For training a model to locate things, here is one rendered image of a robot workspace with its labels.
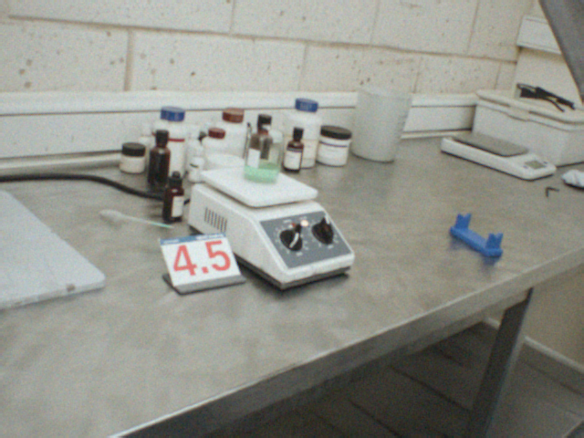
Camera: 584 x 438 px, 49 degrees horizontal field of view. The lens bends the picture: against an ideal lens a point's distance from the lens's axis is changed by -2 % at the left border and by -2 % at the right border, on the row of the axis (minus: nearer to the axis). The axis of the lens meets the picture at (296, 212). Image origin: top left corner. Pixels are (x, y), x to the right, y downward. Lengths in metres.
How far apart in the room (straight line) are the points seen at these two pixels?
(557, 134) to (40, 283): 1.45
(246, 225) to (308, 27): 0.76
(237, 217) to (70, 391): 0.33
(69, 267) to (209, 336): 0.19
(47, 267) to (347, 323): 0.34
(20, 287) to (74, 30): 0.56
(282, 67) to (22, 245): 0.80
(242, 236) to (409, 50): 1.07
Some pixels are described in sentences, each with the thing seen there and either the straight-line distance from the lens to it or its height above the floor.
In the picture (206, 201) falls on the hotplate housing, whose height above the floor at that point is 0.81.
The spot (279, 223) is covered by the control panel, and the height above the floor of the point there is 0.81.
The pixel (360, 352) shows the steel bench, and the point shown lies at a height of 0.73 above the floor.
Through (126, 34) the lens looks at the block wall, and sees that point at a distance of 1.21.
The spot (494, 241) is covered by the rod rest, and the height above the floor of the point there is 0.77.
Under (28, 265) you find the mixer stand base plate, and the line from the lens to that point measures 0.77.
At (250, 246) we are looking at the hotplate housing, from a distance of 0.81.
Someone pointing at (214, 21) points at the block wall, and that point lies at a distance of 1.31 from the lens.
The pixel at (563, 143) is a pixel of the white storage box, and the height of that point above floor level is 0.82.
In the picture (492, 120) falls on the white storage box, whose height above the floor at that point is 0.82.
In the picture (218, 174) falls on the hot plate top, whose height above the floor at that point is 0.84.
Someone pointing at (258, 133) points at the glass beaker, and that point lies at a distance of 0.84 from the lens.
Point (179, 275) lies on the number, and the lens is 0.76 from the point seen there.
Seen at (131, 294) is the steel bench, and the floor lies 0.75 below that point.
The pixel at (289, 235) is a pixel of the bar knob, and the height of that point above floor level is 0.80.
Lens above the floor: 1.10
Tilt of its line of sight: 19 degrees down
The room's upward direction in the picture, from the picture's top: 10 degrees clockwise
